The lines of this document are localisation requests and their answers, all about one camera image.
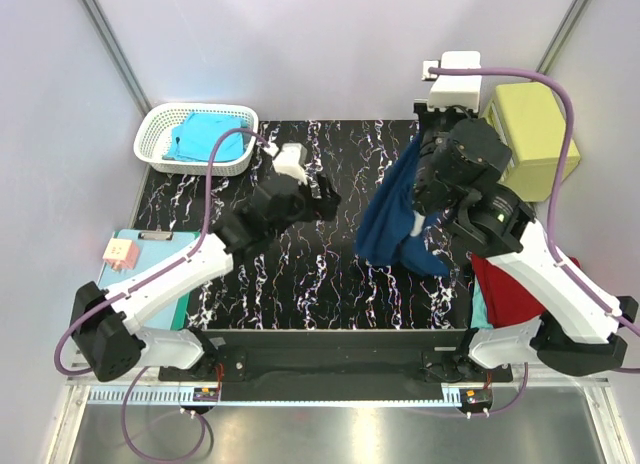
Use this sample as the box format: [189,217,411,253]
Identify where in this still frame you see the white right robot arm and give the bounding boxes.
[412,101,638,381]

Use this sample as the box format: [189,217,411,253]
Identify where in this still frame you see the dark blue t-shirt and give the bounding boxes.
[354,135,449,277]

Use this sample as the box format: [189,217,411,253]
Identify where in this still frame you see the teal folded cloth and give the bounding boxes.
[470,281,492,329]

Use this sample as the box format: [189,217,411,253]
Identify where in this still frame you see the white plastic basket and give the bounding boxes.
[133,103,259,175]

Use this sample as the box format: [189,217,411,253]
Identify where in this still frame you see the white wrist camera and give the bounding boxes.
[422,51,482,113]
[264,143,307,185]

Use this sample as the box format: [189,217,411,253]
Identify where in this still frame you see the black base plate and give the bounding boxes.
[158,328,512,403]

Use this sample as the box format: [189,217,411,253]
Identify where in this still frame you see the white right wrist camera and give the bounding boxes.
[422,51,482,113]

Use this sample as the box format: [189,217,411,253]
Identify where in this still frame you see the light blue t-shirt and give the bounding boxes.
[163,112,248,163]

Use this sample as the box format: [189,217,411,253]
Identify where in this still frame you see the yellow-green drawer box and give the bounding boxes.
[483,82,565,203]

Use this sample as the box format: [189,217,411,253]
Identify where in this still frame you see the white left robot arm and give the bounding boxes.
[71,174,341,382]

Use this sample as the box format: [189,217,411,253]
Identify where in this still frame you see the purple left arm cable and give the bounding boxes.
[53,127,279,460]

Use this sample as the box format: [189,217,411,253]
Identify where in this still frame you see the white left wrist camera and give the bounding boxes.
[264,143,307,185]

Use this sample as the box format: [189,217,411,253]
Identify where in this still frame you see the red folded t-shirt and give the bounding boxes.
[471,255,546,328]

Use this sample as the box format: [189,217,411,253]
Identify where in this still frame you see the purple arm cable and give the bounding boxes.
[53,127,279,460]
[424,66,640,418]

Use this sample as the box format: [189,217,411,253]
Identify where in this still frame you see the pink small box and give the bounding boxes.
[103,238,140,271]

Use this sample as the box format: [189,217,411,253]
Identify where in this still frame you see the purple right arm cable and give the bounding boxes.
[424,66,640,418]

